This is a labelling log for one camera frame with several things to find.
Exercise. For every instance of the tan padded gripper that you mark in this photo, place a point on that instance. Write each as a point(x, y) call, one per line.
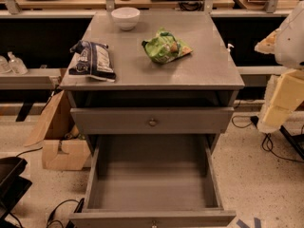
point(291, 43)

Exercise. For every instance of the grey drawer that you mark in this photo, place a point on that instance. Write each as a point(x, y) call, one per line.
point(155, 120)
point(152, 181)

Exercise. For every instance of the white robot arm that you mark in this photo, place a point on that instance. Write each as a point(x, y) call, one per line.
point(287, 41)

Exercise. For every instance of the grey wooden drawer cabinet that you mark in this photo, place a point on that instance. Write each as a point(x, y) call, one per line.
point(207, 77)

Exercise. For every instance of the grey top drawer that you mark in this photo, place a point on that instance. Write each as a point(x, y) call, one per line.
point(155, 120)

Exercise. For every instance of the black metal stand leg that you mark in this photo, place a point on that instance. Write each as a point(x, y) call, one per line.
point(296, 141)

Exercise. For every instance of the small white pump bottle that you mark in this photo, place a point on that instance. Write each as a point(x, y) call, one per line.
point(229, 47)

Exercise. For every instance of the green chip bag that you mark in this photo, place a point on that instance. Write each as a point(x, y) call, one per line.
point(164, 47)

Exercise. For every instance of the white ceramic bowl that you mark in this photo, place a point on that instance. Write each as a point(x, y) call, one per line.
point(126, 18)

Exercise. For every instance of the dark blue snack bag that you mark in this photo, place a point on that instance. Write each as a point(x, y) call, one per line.
point(93, 61)

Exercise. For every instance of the brown cardboard box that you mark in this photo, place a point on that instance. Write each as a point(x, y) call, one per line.
point(55, 130)

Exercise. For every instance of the clear plastic bottle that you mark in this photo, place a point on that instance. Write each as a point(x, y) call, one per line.
point(4, 65)
point(16, 64)

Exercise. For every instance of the black tray stand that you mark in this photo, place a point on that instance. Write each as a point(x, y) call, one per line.
point(12, 186)

